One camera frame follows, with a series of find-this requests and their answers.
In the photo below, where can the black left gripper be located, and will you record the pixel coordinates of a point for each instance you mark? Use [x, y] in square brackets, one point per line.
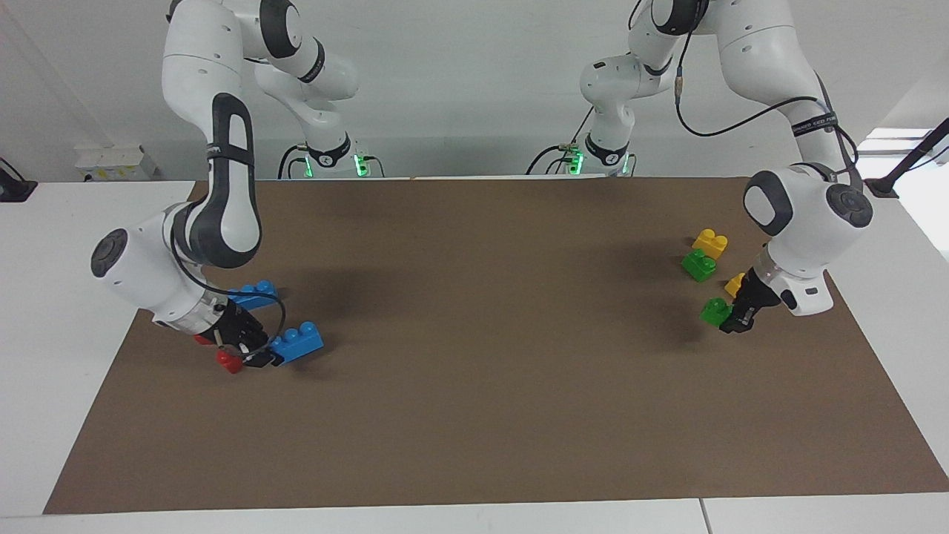
[756, 297]

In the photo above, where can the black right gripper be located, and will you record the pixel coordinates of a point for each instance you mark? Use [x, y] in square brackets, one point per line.
[233, 326]

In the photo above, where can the green two-stud toy brick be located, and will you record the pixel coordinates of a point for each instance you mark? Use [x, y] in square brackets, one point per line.
[714, 311]
[698, 267]

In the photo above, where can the blue three-stud toy brick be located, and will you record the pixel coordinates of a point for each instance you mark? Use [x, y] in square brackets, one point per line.
[300, 343]
[259, 293]

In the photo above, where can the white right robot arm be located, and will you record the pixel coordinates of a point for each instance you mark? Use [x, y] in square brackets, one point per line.
[141, 274]

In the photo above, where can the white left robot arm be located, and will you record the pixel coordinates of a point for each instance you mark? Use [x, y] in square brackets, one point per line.
[808, 215]

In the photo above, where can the small red toy brick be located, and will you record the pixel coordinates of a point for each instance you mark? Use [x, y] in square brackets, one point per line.
[202, 340]
[228, 362]

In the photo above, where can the yellow two-stud toy brick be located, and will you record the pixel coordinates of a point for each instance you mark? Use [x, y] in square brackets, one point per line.
[710, 245]
[735, 285]

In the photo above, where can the brown table mat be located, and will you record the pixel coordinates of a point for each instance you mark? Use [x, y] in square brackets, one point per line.
[482, 408]

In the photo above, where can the white box with yellow label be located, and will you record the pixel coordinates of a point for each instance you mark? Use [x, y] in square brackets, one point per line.
[115, 163]

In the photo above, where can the black clamp stand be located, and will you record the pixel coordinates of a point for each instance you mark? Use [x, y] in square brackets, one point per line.
[15, 191]

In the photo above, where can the black angled camera stand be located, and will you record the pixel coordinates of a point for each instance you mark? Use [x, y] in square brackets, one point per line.
[886, 187]

